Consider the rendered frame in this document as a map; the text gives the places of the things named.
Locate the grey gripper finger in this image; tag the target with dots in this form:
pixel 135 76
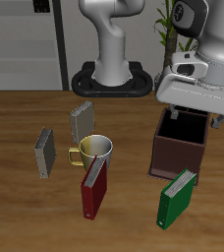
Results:
pixel 174 112
pixel 218 120

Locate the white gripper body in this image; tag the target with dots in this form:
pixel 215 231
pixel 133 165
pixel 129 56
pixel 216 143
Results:
pixel 196 96

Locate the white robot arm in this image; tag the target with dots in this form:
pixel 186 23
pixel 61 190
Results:
pixel 112 52

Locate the dark brown desk caddy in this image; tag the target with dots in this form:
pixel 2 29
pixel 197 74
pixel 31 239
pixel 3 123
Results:
pixel 178 147

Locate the green book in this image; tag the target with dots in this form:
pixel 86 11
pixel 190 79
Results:
pixel 175 200

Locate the red book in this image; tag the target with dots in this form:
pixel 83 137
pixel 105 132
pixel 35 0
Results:
pixel 94 190

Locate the dark grey book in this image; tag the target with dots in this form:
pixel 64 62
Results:
pixel 45 152

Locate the green pot plant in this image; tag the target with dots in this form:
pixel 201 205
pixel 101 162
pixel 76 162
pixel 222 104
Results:
pixel 169 36

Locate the white and yellow mug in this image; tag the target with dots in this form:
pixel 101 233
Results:
pixel 96 151

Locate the grey shelf unit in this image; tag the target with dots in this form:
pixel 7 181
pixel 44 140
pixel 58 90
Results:
pixel 22 46

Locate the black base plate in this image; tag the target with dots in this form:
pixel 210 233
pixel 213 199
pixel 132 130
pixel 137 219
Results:
pixel 112 84

